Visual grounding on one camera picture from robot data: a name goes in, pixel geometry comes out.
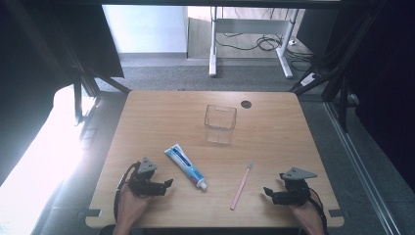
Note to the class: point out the white power strip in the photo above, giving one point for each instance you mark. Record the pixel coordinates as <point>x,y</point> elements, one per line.
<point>310,79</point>

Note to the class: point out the person's left hand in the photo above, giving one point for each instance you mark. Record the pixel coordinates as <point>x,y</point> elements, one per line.
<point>130,205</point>

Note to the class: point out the white and blue toothpaste tube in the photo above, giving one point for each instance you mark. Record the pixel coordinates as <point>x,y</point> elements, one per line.
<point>185,165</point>

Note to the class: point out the metal floor rail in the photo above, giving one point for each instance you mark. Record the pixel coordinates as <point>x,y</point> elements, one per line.
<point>362,169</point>

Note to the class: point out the white desk frame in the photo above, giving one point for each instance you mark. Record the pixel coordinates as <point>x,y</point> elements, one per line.
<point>251,26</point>

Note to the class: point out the clear plastic cup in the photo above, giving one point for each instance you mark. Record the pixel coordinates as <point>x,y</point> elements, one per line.
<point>220,125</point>

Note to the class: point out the pink toothbrush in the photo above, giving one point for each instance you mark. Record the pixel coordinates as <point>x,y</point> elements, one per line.
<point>240,187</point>

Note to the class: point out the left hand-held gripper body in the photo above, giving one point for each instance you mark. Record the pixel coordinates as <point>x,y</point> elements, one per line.
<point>143,182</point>

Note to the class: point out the black metal stand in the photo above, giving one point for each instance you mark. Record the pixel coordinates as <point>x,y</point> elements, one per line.
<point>339,71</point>
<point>88,81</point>

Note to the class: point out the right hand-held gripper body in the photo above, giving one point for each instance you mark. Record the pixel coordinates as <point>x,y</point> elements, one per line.
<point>295,187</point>

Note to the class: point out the person's right hand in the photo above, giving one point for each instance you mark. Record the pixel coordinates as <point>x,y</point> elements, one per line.
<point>305,213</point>

